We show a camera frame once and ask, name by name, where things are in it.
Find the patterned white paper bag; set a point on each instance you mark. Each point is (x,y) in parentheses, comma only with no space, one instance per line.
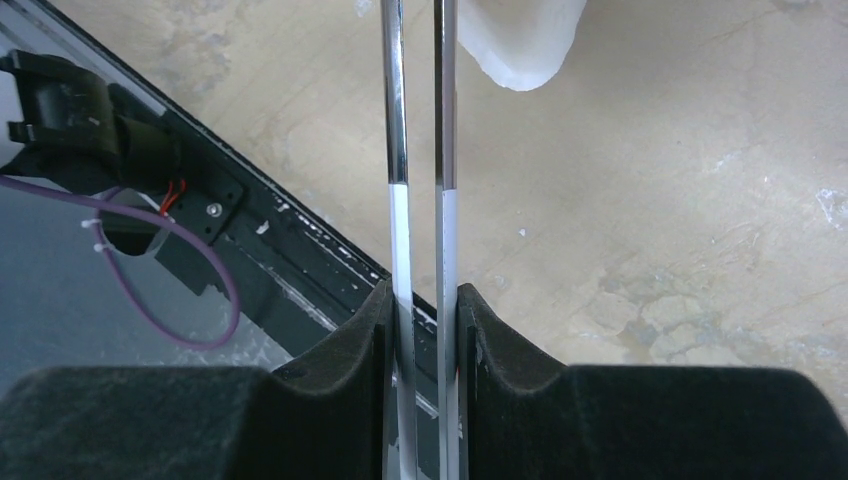
(519,44)

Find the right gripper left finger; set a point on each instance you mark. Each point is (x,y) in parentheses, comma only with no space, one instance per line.
(322,415)

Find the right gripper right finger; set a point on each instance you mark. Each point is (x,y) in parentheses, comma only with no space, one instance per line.
(528,416)

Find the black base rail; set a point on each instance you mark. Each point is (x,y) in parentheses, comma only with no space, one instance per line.
(61,306)

